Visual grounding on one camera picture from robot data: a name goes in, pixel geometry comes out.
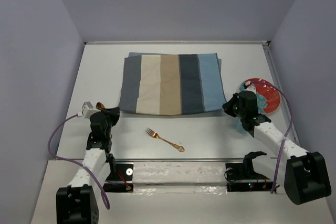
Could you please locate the light blue mug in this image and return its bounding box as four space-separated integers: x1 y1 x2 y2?
236 118 246 134

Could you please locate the red and teal floral plate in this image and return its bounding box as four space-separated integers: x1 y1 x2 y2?
239 78 281 114

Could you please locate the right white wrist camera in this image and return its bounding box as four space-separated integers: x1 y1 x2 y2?
243 81 257 93

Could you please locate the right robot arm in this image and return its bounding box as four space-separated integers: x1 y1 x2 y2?
223 90 332 205

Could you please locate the striped cloth placemat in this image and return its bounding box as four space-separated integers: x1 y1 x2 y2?
119 52 226 116

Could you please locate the gold spoon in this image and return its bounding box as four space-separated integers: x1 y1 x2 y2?
96 102 105 111

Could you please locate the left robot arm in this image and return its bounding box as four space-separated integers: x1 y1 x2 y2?
55 107 120 223

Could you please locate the gold fork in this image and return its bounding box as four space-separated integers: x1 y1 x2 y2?
145 128 185 152

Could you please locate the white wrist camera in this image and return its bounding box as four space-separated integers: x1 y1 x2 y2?
81 102 98 119
243 81 257 93

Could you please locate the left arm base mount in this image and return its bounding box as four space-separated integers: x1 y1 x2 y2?
103 161 134 193

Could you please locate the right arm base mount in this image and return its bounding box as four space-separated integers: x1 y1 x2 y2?
224 151 272 193

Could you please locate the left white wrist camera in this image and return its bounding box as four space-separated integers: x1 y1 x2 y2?
81 102 98 119

